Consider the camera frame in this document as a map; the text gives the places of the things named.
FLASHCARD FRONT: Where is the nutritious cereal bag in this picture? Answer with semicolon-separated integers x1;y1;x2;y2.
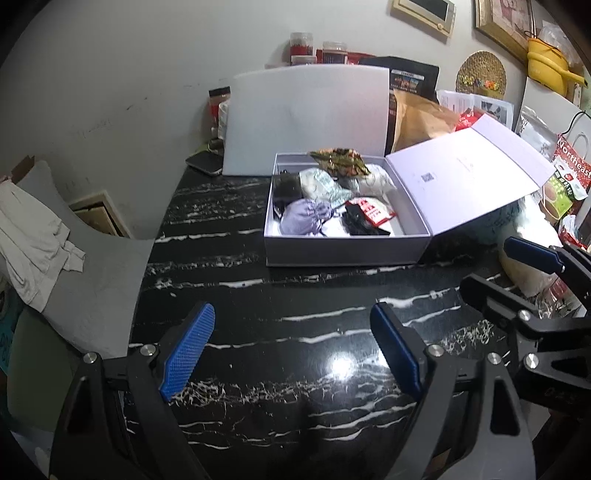
308;148;370;179

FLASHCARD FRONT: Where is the smoky transparent square box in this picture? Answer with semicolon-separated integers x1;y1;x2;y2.
271;171;304;218

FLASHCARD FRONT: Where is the red green snack bag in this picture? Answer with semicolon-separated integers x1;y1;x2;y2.
540;134;590;225

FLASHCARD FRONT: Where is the grey chair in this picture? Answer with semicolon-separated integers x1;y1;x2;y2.
18;161;154;359

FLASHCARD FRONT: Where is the white gift box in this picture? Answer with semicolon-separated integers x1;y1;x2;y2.
263;115;554;267

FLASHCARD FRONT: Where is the black polka dot cloth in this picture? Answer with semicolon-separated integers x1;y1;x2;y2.
342;203;390;236

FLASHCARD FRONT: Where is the red white snack packet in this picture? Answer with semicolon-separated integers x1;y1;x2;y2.
346;197;397;227

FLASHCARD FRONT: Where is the brown paper bag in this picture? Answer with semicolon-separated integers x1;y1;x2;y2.
391;89;460;153

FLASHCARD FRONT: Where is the white cloth on chair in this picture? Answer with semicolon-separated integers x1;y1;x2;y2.
1;179;85;312

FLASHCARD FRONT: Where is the white patterned snack pouch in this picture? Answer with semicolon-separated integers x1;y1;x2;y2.
298;168;353;209

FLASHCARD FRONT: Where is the woven round basket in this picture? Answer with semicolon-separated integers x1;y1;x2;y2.
456;50;507;100

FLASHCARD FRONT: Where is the yellow plastic pot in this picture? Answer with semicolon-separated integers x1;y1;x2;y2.
527;37;588;97

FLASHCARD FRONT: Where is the black smartphone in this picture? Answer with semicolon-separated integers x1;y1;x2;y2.
185;150;223;177

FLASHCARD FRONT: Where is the black printed bag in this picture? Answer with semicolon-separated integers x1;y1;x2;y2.
359;56;440;101

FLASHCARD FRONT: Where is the gold framed picture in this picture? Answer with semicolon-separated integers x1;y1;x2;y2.
474;0;535;56

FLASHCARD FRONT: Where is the white foam board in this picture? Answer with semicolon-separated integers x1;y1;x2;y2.
222;65;390;176

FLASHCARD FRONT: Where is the dark glass jar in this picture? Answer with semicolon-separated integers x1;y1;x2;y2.
322;41;349;64

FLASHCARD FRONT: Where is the lilac drawstring pouch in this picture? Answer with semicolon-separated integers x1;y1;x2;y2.
280;199;332;236

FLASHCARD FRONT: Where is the wooden picture frame on floor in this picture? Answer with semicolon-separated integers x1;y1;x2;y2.
69;190;133;238

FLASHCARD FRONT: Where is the cream framed wall panel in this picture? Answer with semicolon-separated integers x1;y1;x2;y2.
392;0;456;37

